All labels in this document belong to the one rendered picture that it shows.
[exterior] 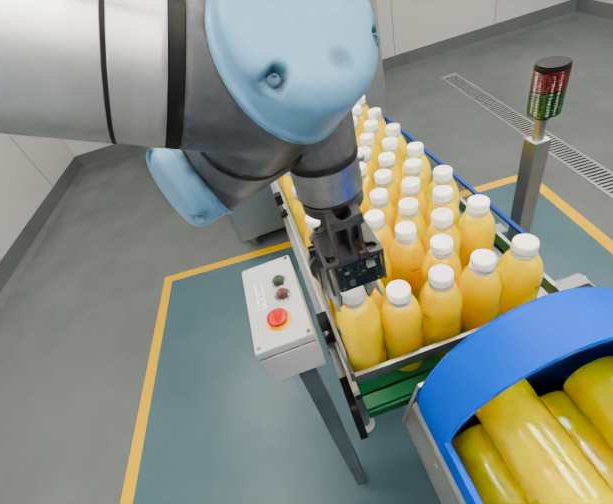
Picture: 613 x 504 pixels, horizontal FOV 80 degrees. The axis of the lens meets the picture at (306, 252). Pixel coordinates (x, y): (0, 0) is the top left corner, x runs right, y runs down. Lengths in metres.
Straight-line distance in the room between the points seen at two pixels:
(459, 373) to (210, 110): 0.36
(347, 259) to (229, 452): 1.49
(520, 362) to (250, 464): 1.47
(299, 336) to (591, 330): 0.37
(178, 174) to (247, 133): 0.11
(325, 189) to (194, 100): 0.22
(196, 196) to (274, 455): 1.54
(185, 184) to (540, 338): 0.35
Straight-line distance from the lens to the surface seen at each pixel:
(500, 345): 0.43
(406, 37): 4.81
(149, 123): 0.18
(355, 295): 0.55
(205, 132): 0.18
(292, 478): 1.69
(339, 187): 0.37
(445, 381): 0.45
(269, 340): 0.61
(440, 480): 0.73
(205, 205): 0.28
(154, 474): 1.97
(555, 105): 0.91
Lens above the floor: 1.58
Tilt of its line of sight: 42 degrees down
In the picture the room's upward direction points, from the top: 19 degrees counter-clockwise
